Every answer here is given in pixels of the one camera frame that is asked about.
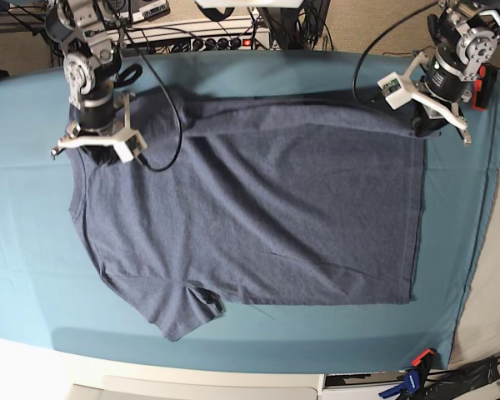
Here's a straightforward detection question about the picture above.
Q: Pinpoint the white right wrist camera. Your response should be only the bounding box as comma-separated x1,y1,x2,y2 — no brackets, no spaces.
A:
113,129,148,163

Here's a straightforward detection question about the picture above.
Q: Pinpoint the white power strip red switch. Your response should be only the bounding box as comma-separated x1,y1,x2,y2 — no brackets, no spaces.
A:
183,32,273,52

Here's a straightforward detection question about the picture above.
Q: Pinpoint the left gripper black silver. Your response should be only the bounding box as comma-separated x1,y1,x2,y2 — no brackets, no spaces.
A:
406,52,471,146

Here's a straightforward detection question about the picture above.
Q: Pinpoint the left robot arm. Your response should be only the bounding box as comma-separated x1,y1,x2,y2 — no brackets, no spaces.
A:
408,1,500,146

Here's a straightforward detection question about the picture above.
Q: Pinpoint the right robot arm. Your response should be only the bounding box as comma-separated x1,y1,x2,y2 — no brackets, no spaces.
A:
45,1,143,163

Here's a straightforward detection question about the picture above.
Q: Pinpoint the blue spring clamp bottom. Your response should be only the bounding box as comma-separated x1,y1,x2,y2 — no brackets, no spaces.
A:
378,370,420,399

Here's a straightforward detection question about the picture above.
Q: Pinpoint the teal table cloth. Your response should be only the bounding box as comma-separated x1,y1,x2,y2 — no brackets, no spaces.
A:
0,51,500,373

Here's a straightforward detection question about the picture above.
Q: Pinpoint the orange black clamp bottom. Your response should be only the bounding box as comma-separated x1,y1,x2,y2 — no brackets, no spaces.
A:
412,348,437,376

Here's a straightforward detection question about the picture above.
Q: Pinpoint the blue-grey heathered T-shirt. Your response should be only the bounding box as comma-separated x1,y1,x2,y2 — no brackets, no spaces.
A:
67,89,425,341

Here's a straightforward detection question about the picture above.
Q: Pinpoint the orange black clamp right edge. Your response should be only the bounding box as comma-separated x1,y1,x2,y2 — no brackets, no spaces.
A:
472,64,498,111

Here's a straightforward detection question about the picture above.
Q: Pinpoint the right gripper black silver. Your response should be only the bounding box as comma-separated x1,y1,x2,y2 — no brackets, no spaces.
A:
50,91,136,166

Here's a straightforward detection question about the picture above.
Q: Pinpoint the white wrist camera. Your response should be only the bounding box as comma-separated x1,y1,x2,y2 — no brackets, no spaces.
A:
113,129,148,163
377,72,416,110

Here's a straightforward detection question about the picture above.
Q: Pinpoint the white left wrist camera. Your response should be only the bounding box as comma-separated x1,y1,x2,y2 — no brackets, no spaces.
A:
377,72,416,110

